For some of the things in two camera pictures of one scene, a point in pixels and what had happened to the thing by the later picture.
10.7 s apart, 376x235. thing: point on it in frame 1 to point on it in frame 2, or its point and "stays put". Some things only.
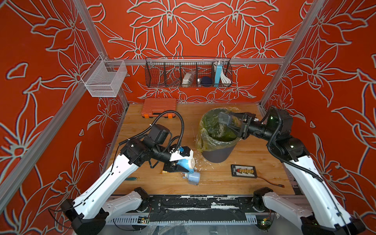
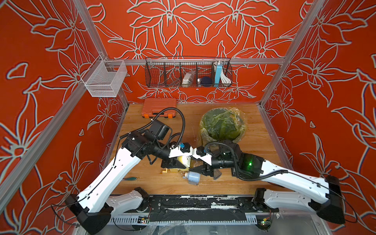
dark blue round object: [206, 82] stays put
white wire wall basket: [104, 78] stays put
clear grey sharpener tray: [224, 118] to [217, 173]
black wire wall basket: [164, 72] stays put
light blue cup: [194, 178] stays put
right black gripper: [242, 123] to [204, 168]
